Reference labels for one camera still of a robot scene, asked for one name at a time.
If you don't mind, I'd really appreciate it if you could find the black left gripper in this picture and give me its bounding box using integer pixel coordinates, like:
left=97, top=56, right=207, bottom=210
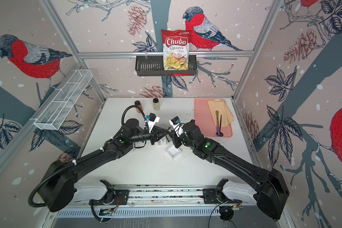
left=130, top=126, right=169, bottom=146

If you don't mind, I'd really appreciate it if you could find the white jewelry box base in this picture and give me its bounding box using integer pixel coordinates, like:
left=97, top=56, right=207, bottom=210
left=165, top=143, right=182, bottom=159

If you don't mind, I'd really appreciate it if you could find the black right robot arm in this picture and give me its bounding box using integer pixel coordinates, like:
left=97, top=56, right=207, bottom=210
left=169, top=117, right=289, bottom=220

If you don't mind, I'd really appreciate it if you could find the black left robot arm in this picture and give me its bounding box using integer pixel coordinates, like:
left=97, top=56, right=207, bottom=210
left=28, top=118, right=174, bottom=212

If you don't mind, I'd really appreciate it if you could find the middle white jewelry box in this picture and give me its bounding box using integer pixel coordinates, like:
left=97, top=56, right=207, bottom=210
left=154, top=136, right=172, bottom=146

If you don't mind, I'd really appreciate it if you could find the pink plastic tray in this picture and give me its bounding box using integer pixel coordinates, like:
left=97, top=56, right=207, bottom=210
left=194, top=98, right=233, bottom=138

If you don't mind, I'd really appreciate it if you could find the pale spice jar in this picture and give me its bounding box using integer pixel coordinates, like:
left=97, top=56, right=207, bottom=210
left=153, top=98, right=160, bottom=111

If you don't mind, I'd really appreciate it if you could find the iridescent purple spoon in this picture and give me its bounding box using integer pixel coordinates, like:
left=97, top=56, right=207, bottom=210
left=215, top=110, right=220, bottom=136

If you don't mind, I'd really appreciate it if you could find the orange spice jar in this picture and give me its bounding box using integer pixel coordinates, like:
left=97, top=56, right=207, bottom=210
left=135, top=100, right=143, bottom=113

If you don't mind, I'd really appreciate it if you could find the black spoon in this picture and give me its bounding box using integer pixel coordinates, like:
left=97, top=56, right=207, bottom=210
left=216, top=115, right=224, bottom=137

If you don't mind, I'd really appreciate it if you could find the beige folded cloth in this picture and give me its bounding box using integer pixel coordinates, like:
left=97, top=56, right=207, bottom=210
left=207, top=99, right=234, bottom=127

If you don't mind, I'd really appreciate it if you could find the Chuba cassava chips bag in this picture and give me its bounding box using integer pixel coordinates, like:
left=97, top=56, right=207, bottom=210
left=161, top=29, right=191, bottom=70

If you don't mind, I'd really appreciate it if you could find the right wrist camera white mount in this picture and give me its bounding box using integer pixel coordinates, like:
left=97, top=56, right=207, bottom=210
left=169, top=116, right=183, bottom=137

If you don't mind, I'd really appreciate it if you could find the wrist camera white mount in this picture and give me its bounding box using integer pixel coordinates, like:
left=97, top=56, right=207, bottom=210
left=146, top=113, right=160, bottom=133
left=169, top=116, right=183, bottom=137

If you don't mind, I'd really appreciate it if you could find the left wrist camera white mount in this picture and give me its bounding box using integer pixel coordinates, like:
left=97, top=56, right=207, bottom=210
left=146, top=113, right=160, bottom=133

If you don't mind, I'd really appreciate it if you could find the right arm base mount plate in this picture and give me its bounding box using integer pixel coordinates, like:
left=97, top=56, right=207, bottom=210
left=201, top=189, right=242, bottom=204

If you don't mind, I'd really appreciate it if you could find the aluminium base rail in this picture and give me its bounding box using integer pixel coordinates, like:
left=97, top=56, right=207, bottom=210
left=47, top=185, right=284, bottom=209

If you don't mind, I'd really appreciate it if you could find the black wire wall basket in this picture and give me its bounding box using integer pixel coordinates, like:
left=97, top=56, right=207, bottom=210
left=135, top=55, right=197, bottom=77

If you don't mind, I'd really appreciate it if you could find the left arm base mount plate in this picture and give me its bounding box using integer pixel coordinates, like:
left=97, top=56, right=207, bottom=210
left=89, top=190, right=129, bottom=206

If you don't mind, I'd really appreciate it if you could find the white wire mesh shelf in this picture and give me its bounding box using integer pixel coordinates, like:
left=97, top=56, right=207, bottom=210
left=34, top=69, right=93, bottom=130

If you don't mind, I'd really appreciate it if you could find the horizontal aluminium frame bar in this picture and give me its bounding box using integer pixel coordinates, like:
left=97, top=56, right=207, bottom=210
left=77, top=50, right=256, bottom=60

